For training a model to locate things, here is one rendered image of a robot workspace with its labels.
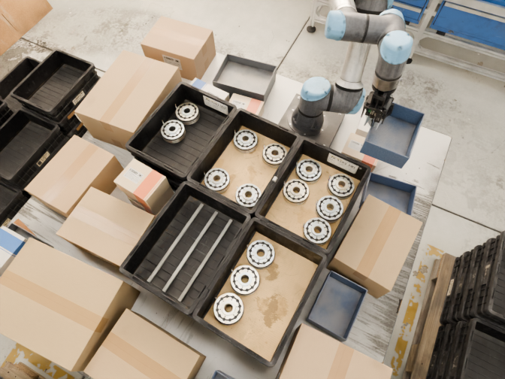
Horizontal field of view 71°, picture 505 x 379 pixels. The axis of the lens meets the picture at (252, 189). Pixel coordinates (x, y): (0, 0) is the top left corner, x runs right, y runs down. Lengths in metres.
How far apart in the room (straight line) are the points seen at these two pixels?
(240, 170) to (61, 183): 0.72
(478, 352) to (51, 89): 2.63
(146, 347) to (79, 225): 0.52
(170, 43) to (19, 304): 1.31
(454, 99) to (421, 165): 1.41
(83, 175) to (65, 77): 1.07
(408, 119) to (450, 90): 1.80
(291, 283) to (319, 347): 0.24
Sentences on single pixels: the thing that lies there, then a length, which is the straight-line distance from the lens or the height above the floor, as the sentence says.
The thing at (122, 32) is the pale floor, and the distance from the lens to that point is 3.52.
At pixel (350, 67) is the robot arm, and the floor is 1.06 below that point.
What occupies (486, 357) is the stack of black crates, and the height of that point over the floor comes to 0.38.
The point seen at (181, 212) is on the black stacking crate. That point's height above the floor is 0.83.
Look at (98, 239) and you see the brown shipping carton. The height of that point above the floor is 0.86.
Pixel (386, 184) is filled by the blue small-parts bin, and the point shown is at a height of 0.71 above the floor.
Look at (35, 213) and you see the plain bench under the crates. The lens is 1.81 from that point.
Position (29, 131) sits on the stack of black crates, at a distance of 2.54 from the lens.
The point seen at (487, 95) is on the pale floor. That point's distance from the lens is 3.30.
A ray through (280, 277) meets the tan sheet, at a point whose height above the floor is 0.83.
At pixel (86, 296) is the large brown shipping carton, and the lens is 1.36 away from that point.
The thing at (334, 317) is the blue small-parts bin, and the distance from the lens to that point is 1.45.
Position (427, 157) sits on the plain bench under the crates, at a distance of 1.84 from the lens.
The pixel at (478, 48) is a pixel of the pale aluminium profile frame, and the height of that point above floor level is 0.29.
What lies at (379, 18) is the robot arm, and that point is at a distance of 1.13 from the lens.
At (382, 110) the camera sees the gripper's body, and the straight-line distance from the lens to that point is 1.17.
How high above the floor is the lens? 2.12
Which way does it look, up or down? 64 degrees down
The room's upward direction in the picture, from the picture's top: 2 degrees counter-clockwise
